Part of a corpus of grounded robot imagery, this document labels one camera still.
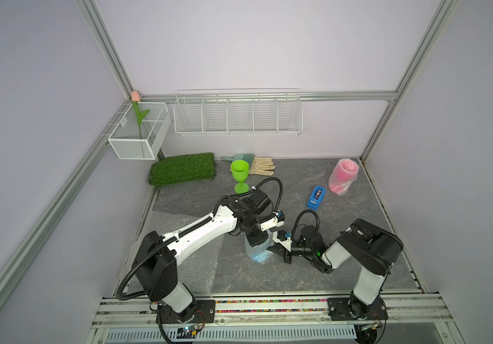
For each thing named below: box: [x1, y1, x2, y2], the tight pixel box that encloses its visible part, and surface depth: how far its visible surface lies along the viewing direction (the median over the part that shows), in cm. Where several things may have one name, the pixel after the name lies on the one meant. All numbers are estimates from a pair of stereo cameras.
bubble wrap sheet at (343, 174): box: [328, 157, 360, 197], surface depth 99 cm
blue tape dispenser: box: [306, 184, 327, 211], surface depth 103 cm
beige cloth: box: [249, 156, 276, 177], surface depth 118 cm
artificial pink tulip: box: [131, 90, 150, 140], surface depth 92 cm
